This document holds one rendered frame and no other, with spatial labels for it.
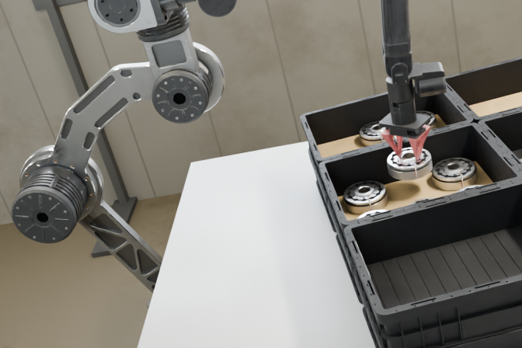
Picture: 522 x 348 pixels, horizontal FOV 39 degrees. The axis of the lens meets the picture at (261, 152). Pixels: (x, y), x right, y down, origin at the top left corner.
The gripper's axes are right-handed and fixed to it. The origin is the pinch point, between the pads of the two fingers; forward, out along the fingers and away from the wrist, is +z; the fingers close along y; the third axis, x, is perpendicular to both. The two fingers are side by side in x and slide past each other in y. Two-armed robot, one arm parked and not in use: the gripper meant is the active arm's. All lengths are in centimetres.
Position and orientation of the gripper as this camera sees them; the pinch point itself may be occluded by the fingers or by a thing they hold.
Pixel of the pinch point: (408, 154)
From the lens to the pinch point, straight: 177.9
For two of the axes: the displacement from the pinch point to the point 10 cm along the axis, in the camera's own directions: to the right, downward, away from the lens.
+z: 2.0, 8.7, 4.5
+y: -7.6, -1.6, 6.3
